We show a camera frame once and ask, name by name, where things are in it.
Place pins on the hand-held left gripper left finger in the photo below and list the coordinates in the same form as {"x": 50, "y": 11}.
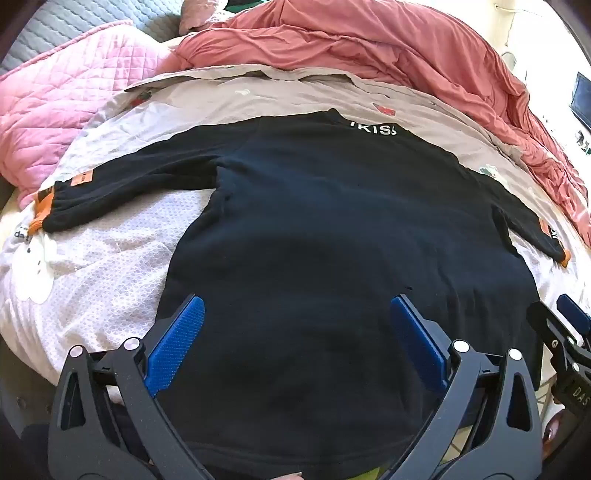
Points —
{"x": 178, "y": 344}

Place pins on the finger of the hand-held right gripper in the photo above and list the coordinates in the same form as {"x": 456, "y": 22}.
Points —
{"x": 547, "y": 323}
{"x": 572, "y": 308}

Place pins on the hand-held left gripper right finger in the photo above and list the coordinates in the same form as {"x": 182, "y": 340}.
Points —
{"x": 418, "y": 344}

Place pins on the black sweater with orange labels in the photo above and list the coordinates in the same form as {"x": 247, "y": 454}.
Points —
{"x": 323, "y": 240}

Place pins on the person's left hand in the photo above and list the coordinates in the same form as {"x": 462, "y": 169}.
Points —
{"x": 291, "y": 476}

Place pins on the beige bear print blanket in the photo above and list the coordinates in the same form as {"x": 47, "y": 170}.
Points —
{"x": 115, "y": 267}

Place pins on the dark screen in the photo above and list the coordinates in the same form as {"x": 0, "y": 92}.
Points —
{"x": 581, "y": 99}

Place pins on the pink quilted blanket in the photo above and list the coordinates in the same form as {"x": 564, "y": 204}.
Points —
{"x": 69, "y": 87}

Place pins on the coral red duvet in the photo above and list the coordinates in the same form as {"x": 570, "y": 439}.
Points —
{"x": 369, "y": 41}

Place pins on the dusty pink pillow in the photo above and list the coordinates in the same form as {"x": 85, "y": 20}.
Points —
{"x": 201, "y": 16}

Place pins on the grey quilted headboard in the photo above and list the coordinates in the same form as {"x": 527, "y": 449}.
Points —
{"x": 55, "y": 27}

